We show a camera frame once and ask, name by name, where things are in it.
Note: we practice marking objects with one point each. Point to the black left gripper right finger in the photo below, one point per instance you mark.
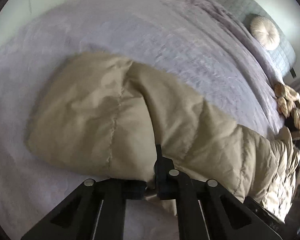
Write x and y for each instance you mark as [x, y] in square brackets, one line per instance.
[206, 210]

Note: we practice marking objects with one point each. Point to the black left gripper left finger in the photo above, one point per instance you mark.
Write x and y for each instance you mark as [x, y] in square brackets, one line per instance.
[94, 210]

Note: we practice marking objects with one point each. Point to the grey quilted headboard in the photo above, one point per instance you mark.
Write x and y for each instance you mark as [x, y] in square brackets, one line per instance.
[284, 55]

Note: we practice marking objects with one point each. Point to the beige quilted comforter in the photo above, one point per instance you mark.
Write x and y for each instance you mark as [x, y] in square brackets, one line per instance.
[104, 114]

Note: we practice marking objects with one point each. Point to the round cream cushion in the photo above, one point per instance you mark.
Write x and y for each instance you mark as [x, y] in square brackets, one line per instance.
[265, 32]

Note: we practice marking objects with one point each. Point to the lavender bedspread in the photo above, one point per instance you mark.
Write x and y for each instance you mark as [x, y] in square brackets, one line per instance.
[199, 41]

